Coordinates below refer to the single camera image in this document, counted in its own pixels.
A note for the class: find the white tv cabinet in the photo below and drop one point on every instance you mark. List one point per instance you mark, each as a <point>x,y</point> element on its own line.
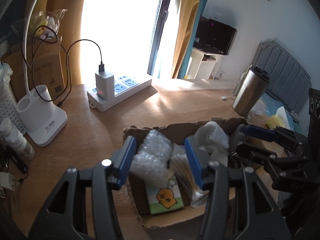
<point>203,66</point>

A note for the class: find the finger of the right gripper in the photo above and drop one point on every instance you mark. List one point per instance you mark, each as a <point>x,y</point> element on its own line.
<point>253,153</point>
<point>260,133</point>

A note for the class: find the brown lamp carton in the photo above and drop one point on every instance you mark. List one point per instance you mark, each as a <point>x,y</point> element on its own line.
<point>47,69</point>

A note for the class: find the white pill bottle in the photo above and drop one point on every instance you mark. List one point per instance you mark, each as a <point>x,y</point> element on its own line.
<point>16,139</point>

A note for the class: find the white bubble wrap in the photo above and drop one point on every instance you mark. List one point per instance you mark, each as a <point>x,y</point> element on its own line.
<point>150,163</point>

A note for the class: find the dark grey cloth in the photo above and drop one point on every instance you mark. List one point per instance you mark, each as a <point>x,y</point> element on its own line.
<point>237,137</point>

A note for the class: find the steel travel tumbler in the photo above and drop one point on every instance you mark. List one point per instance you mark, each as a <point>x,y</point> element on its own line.
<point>251,86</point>

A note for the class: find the white usb charger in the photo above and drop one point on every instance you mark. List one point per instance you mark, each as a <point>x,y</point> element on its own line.
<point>104,83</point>

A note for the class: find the white power strip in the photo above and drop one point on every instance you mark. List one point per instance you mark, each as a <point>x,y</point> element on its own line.
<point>124,87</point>

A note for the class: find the bag of cotton swabs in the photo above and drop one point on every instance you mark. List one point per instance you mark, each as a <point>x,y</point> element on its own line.
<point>179,164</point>

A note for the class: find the clear plastic bag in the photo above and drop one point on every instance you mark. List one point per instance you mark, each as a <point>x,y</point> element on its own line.
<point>260,108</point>

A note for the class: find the bag of cotton balls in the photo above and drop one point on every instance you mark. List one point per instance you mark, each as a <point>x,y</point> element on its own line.
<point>46,24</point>

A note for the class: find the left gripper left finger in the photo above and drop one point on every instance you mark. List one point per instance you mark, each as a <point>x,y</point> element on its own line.
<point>81,205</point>

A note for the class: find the white plastic basket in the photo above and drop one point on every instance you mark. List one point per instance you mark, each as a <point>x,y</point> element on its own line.
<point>8,102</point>

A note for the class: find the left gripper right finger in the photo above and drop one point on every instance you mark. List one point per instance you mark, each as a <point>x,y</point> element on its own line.
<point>239,206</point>

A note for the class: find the cartoon tissue packet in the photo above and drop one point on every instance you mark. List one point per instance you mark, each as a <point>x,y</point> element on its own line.
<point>164,199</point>

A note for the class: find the black television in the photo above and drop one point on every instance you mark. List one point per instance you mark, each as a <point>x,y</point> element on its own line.
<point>214,37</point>

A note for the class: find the yellow tissue pack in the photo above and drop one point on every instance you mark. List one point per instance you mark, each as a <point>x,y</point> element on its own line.
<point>279,119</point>

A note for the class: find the grey bed headboard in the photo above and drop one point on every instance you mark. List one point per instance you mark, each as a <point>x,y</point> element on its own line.
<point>289,81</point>

